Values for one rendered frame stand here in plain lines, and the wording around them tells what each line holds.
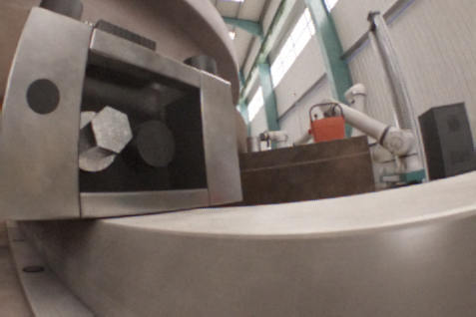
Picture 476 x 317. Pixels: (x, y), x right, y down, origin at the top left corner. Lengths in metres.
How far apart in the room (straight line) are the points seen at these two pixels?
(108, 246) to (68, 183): 0.07
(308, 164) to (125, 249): 1.22
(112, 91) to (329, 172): 1.16
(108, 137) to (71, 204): 0.08
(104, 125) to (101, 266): 0.14
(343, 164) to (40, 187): 1.31
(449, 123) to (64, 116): 2.03
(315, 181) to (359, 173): 0.25
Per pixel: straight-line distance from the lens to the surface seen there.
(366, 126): 1.69
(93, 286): 0.25
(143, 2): 1.22
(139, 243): 0.18
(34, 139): 0.25
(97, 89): 0.41
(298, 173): 1.34
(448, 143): 1.98
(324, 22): 12.92
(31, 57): 0.27
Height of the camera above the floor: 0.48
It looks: 12 degrees up
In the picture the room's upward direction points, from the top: 6 degrees counter-clockwise
